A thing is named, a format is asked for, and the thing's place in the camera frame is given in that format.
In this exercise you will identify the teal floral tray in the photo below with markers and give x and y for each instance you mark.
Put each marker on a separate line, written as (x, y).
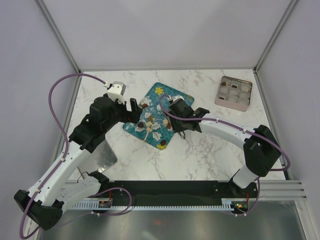
(159, 129)

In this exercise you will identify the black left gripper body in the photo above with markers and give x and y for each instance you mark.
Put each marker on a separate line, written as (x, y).
(120, 114)

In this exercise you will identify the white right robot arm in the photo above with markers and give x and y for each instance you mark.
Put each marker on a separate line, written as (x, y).
(260, 148)

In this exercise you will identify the metal tongs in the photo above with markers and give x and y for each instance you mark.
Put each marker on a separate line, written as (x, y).
(182, 135)

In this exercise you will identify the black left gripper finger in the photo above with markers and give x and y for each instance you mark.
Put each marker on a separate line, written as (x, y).
(135, 110)
(134, 119)

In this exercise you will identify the white cable duct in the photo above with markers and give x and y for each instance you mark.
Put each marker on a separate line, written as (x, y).
(98, 205)

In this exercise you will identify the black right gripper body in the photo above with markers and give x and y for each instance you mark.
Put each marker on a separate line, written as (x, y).
(177, 125)

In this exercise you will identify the pink chocolate tin box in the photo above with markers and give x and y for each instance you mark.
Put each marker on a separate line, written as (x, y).
(234, 98)

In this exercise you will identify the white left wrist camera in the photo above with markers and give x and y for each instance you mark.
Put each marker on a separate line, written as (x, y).
(116, 91)

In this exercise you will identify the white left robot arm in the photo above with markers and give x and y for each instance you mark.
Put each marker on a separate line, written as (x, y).
(45, 202)

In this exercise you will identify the metal tin lid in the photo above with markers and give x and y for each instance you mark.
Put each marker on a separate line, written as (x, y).
(103, 157)

